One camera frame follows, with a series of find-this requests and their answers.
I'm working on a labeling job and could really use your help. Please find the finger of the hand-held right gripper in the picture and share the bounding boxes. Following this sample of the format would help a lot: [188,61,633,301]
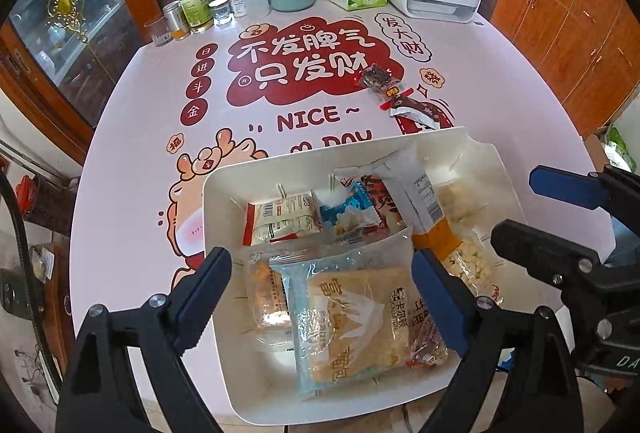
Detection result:
[530,166,608,210]
[491,220,601,286]

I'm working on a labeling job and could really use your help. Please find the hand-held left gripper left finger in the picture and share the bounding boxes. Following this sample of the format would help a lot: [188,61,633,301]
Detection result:
[55,247,233,433]

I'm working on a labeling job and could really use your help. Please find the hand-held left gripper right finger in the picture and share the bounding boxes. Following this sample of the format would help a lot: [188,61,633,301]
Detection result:
[411,249,586,433]

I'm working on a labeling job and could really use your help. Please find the clear red printed snack packet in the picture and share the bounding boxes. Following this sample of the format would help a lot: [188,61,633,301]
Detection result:
[407,295,451,366]

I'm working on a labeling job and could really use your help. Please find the brown snack packet black print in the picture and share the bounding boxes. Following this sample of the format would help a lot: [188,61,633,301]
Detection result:
[235,245,296,351]

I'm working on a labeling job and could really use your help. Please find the pale lumpy snack packet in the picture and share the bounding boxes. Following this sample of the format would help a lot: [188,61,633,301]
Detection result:
[437,180,483,235]

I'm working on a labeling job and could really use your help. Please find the large bread packet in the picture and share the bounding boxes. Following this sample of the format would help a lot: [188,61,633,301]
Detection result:
[270,245,416,401]

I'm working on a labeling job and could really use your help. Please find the white plastic tray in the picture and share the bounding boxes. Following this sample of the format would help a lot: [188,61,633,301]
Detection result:
[201,126,530,418]

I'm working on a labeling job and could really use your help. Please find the white label snack packet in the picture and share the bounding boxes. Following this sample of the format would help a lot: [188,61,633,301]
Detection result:
[243,196,323,246]

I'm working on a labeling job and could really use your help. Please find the orange and grey snack packet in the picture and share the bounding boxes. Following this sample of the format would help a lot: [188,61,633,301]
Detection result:
[334,146,463,274]

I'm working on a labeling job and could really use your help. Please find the blue snack packet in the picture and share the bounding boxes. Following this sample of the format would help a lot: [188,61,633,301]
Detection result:
[312,183,381,241]

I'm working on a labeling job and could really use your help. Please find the green white bag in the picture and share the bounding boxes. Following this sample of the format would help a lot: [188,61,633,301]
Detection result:
[597,126,640,174]

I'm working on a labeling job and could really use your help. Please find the brown wooden cabinet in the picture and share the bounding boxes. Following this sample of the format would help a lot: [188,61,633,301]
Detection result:
[490,0,640,139]

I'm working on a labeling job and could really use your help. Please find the dark brown snack packet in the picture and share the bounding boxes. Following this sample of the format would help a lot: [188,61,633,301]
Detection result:
[389,94,455,130]

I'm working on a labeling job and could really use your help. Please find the dark woven basket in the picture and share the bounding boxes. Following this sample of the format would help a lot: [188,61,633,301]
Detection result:
[25,178,78,236]

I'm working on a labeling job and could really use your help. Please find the clear glass cup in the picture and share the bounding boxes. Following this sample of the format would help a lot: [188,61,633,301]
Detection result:
[145,17,175,47]

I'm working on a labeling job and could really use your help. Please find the wooden glass door cabinet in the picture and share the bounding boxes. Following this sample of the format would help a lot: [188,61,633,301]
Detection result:
[0,0,161,164]

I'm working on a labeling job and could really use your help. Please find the metal tin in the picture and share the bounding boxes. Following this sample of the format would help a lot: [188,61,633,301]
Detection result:
[163,1,191,41]

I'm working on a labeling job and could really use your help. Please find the small glass jar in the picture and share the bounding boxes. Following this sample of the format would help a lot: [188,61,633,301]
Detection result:
[208,0,232,26]

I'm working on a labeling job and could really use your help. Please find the clear bottle yellow liquid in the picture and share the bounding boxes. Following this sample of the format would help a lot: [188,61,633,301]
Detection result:
[176,0,215,33]

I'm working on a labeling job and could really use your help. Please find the gold ornament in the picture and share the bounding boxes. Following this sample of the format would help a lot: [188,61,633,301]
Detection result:
[44,0,88,44]

